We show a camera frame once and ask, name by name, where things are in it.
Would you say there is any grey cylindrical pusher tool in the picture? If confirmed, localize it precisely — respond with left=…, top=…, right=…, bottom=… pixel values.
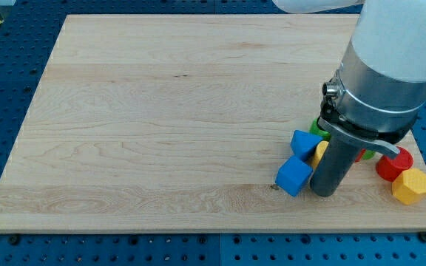
left=310, top=137, right=362, bottom=197

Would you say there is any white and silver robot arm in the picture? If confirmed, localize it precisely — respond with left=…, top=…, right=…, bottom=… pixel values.
left=310, top=0, right=426, bottom=197

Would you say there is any red circle block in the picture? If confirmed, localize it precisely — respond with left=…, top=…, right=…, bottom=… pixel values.
left=376, top=146, right=413, bottom=182

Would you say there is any yellow hexagon block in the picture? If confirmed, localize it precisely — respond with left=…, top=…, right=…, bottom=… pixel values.
left=391, top=168, right=426, bottom=205

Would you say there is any yellow block behind tool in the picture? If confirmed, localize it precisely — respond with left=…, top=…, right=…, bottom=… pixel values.
left=309, top=140, right=329, bottom=170

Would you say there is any red block behind tool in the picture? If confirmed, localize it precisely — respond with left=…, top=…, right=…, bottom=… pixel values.
left=354, top=149, right=366, bottom=163

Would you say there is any green block lower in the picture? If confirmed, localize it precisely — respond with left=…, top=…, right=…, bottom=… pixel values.
left=362, top=150, right=375, bottom=160

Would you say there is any green block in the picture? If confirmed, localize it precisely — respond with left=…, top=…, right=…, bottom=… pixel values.
left=309, top=118, right=331, bottom=141
left=362, top=150, right=375, bottom=160

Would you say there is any green block upper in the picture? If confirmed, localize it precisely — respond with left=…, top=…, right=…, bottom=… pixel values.
left=309, top=118, right=331, bottom=141

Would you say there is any blue triangular block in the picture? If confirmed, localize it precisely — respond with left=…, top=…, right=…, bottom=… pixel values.
left=290, top=130, right=322, bottom=161

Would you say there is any blue cube block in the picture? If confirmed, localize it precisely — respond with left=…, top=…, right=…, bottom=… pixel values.
left=275, top=156, right=313, bottom=197

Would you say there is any light wooden board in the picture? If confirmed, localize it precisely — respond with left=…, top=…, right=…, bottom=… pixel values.
left=0, top=15, right=426, bottom=234

